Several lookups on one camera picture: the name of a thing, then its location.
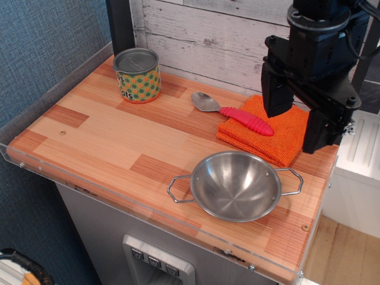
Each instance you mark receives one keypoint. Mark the black vertical post right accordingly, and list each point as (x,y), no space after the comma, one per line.
(371,42)

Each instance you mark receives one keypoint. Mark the red handled metal spoon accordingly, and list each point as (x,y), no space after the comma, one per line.
(205,103)

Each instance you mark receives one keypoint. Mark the clear acrylic table guard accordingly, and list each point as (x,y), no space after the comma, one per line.
(134,156)

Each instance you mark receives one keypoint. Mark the silver toy fridge cabinet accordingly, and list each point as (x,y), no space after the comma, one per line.
(101,228)

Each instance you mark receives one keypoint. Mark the black vertical post left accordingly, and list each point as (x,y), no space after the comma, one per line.
(120,23)

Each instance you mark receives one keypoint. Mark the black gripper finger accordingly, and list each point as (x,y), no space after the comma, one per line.
(277,98)
(321,130)

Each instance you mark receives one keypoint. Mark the steel bowl with handles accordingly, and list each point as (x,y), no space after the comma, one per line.
(235,186)

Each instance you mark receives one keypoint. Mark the black object bottom left corner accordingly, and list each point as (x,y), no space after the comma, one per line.
(16,268)

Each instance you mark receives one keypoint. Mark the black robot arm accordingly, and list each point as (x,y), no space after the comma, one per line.
(325,17)

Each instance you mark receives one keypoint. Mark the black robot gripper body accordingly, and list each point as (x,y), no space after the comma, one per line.
(317,68)

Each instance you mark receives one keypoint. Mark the green orange patterned tin can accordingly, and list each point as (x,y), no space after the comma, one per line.
(138,75)

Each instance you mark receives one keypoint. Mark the white plastic toy appliance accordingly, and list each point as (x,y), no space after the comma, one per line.
(352,197)

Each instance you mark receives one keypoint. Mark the dispenser button panel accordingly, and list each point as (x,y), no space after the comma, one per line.
(151,265)

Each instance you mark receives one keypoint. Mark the black vertical post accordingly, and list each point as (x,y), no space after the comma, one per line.
(371,42)
(120,23)

